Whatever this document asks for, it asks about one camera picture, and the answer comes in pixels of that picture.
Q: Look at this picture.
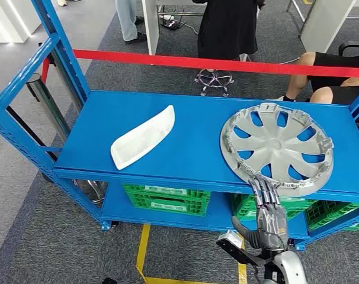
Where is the black office chair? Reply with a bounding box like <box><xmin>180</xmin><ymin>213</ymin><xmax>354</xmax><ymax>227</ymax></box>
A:
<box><xmin>338</xmin><ymin>39</ymin><xmax>359</xmax><ymax>56</ymax></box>

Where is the person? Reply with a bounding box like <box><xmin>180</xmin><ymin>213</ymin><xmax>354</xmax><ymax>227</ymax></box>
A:
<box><xmin>276</xmin><ymin>50</ymin><xmax>359</xmax><ymax>107</ymax></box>
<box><xmin>115</xmin><ymin>0</ymin><xmax>147</xmax><ymax>44</ymax></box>
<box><xmin>193</xmin><ymin>0</ymin><xmax>265</xmax><ymax>62</ymax></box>

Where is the white display plinth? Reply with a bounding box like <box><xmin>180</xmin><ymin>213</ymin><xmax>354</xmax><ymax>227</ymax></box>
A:
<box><xmin>0</xmin><ymin>0</ymin><xmax>42</xmax><ymax>44</ymax></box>

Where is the power strip with cables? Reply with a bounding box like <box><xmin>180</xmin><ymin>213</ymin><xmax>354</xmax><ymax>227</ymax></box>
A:
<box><xmin>159</xmin><ymin>14</ymin><xmax>200</xmax><ymax>36</ymax></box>

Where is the white office desk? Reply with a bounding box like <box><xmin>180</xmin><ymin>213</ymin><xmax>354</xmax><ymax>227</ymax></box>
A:
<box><xmin>141</xmin><ymin>0</ymin><xmax>207</xmax><ymax>56</ymax></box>
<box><xmin>286</xmin><ymin>0</ymin><xmax>359</xmax><ymax>54</ymax></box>

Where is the white curved plastic part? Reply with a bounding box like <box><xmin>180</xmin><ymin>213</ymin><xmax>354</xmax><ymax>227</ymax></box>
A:
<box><xmin>110</xmin><ymin>104</ymin><xmax>175</xmax><ymax>171</ymax></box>

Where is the blue metal shelf rack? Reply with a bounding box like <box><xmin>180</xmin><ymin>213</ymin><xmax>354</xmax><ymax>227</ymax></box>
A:
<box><xmin>0</xmin><ymin>0</ymin><xmax>359</xmax><ymax>251</ymax></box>

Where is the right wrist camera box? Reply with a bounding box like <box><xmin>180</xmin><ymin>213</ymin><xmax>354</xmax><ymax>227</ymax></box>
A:
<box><xmin>216</xmin><ymin>230</ymin><xmax>249</xmax><ymax>265</ymax></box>

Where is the chrome stool base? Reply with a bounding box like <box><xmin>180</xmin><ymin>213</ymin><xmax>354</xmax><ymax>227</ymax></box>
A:
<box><xmin>194</xmin><ymin>68</ymin><xmax>235</xmax><ymax>98</ymax></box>

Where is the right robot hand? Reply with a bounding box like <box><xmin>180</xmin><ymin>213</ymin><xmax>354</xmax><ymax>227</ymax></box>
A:
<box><xmin>231</xmin><ymin>175</ymin><xmax>289</xmax><ymax>253</ymax></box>

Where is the red barrier belt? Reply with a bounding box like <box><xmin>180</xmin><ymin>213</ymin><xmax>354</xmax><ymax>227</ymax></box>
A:
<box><xmin>40</xmin><ymin>49</ymin><xmax>359</xmax><ymax>85</ymax></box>

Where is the chrome barrier stanchion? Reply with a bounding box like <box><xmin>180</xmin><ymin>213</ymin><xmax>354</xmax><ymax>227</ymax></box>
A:
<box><xmin>25</xmin><ymin>41</ymin><xmax>109</xmax><ymax>208</ymax></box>

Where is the green plastic folding crate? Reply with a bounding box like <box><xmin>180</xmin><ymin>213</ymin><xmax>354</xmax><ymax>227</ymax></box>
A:
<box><xmin>304</xmin><ymin>201</ymin><xmax>359</xmax><ymax>231</ymax></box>
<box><xmin>230</xmin><ymin>193</ymin><xmax>317</xmax><ymax>221</ymax></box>
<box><xmin>123</xmin><ymin>184</ymin><xmax>212</xmax><ymax>217</ymax></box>

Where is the yellow floor tape outline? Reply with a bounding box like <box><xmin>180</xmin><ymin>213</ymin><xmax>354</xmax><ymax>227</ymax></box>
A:
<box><xmin>135</xmin><ymin>223</ymin><xmax>249</xmax><ymax>284</ymax></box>

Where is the grey plastic wheel cover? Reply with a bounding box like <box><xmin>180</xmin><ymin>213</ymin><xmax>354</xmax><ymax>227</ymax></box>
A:
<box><xmin>219</xmin><ymin>102</ymin><xmax>335</xmax><ymax>198</ymax></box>

